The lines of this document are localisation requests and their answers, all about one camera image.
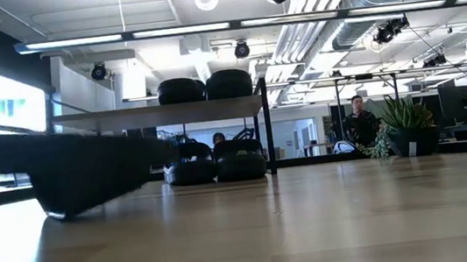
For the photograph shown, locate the black track light cluster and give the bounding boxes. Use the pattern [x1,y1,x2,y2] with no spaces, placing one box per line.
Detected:
[371,16,412,46]

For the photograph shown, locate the bright wall screen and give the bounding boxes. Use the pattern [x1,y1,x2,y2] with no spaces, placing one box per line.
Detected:
[0,62,50,138]

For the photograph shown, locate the long ceiling light strip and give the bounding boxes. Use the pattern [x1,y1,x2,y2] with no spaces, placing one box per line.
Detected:
[14,0,467,58]

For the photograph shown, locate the black ceiling spotlight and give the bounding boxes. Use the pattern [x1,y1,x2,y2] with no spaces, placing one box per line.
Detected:
[90,61,109,81]
[232,39,251,60]

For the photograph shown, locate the wooden shelf with black legs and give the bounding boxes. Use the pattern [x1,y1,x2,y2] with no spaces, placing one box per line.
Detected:
[49,76,279,200]

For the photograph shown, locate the black aluminium table frame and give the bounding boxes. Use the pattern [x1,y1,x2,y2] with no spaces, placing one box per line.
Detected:
[0,135,467,210]

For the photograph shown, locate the white ball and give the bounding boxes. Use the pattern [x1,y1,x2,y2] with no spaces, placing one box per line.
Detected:
[332,138,357,155]

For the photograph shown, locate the small potted green plant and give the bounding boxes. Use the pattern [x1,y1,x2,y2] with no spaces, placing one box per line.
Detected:
[352,89,443,164]

